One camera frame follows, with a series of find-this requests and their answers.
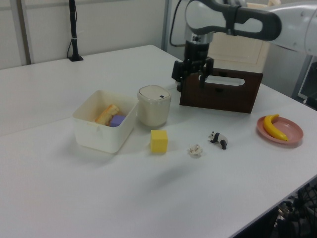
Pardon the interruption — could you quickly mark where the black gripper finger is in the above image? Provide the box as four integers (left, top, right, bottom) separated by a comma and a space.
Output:
178, 73, 186, 93
198, 70, 207, 89

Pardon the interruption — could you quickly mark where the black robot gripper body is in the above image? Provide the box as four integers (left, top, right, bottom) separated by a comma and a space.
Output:
171, 40, 214, 84

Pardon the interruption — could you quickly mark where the orange glazed bread loaf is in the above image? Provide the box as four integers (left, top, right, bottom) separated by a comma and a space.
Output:
95, 104, 121, 126

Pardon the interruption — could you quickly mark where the cream plastic basket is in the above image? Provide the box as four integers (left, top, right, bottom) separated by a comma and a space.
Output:
72, 89, 139, 154

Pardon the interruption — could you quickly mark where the white plastic tray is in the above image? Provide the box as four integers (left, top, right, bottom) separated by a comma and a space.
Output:
198, 75, 246, 87

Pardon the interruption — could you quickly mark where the dark brown wooden box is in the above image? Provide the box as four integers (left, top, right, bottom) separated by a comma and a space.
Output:
179, 67, 264, 114

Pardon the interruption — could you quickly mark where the cream lidded trash can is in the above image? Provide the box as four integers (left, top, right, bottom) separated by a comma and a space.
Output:
137, 85, 172, 127

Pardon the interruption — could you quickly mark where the black white panda figurine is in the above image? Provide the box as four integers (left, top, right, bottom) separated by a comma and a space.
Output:
208, 131, 229, 150

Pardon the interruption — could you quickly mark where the yellow foam cube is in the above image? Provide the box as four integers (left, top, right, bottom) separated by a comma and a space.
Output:
150, 129, 169, 153

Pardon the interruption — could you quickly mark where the crumpled white paper ball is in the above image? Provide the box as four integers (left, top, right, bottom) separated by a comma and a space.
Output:
188, 143, 205, 157

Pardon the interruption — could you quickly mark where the purple foam cube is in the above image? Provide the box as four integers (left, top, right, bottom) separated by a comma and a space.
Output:
109, 114, 126, 128

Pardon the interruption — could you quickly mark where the yellow banana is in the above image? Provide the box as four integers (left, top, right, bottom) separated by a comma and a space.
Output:
263, 114, 289, 142

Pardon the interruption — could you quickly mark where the pink plate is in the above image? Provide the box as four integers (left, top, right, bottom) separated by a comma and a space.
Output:
257, 116, 304, 149

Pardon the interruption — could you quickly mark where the black pole stand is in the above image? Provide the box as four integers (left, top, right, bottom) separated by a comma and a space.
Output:
67, 0, 84, 62

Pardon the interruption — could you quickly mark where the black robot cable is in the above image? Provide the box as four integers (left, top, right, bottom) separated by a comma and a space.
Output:
169, 0, 189, 48

